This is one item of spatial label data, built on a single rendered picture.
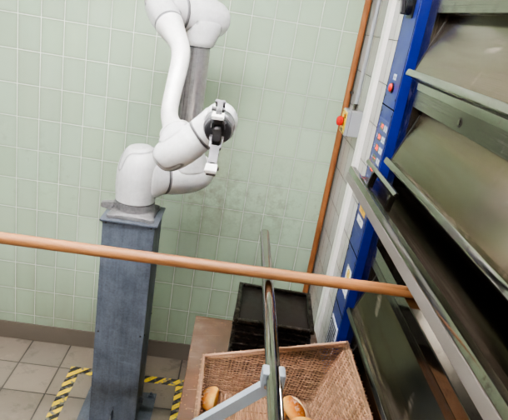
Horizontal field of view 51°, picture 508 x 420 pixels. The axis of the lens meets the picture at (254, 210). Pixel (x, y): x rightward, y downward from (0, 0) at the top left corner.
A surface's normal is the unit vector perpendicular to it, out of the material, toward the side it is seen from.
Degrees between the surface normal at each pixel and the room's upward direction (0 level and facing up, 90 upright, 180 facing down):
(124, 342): 90
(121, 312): 90
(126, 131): 90
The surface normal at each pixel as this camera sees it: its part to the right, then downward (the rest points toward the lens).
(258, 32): 0.00, 0.34
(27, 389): 0.16, -0.93
